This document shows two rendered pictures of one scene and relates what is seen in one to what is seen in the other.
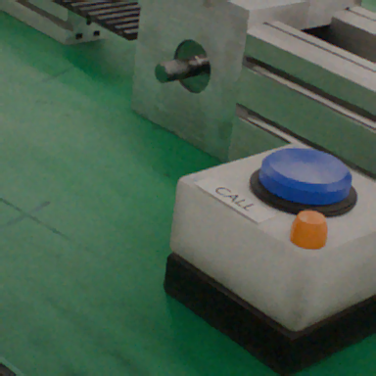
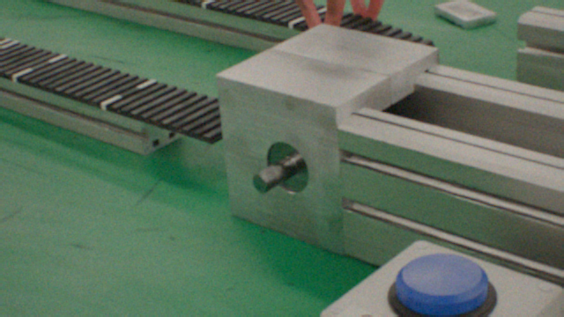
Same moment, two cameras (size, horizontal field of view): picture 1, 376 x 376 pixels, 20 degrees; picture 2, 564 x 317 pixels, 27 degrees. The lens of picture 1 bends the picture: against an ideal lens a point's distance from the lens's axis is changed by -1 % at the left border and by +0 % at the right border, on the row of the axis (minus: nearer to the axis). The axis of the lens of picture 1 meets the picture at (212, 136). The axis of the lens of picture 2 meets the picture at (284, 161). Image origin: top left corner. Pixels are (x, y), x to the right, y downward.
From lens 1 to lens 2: 0.08 m
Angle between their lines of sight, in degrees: 2
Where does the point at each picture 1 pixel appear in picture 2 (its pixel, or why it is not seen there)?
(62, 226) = not seen: outside the picture
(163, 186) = (290, 298)
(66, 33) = (142, 143)
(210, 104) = (314, 201)
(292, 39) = (384, 127)
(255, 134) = (367, 224)
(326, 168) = (461, 273)
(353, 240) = not seen: outside the picture
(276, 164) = (411, 280)
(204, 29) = (292, 130)
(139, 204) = not seen: outside the picture
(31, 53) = (114, 173)
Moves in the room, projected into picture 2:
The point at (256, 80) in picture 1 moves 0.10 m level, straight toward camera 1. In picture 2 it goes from (357, 173) to (373, 269)
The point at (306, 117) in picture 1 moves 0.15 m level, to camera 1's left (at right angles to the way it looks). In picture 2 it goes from (418, 202) to (134, 228)
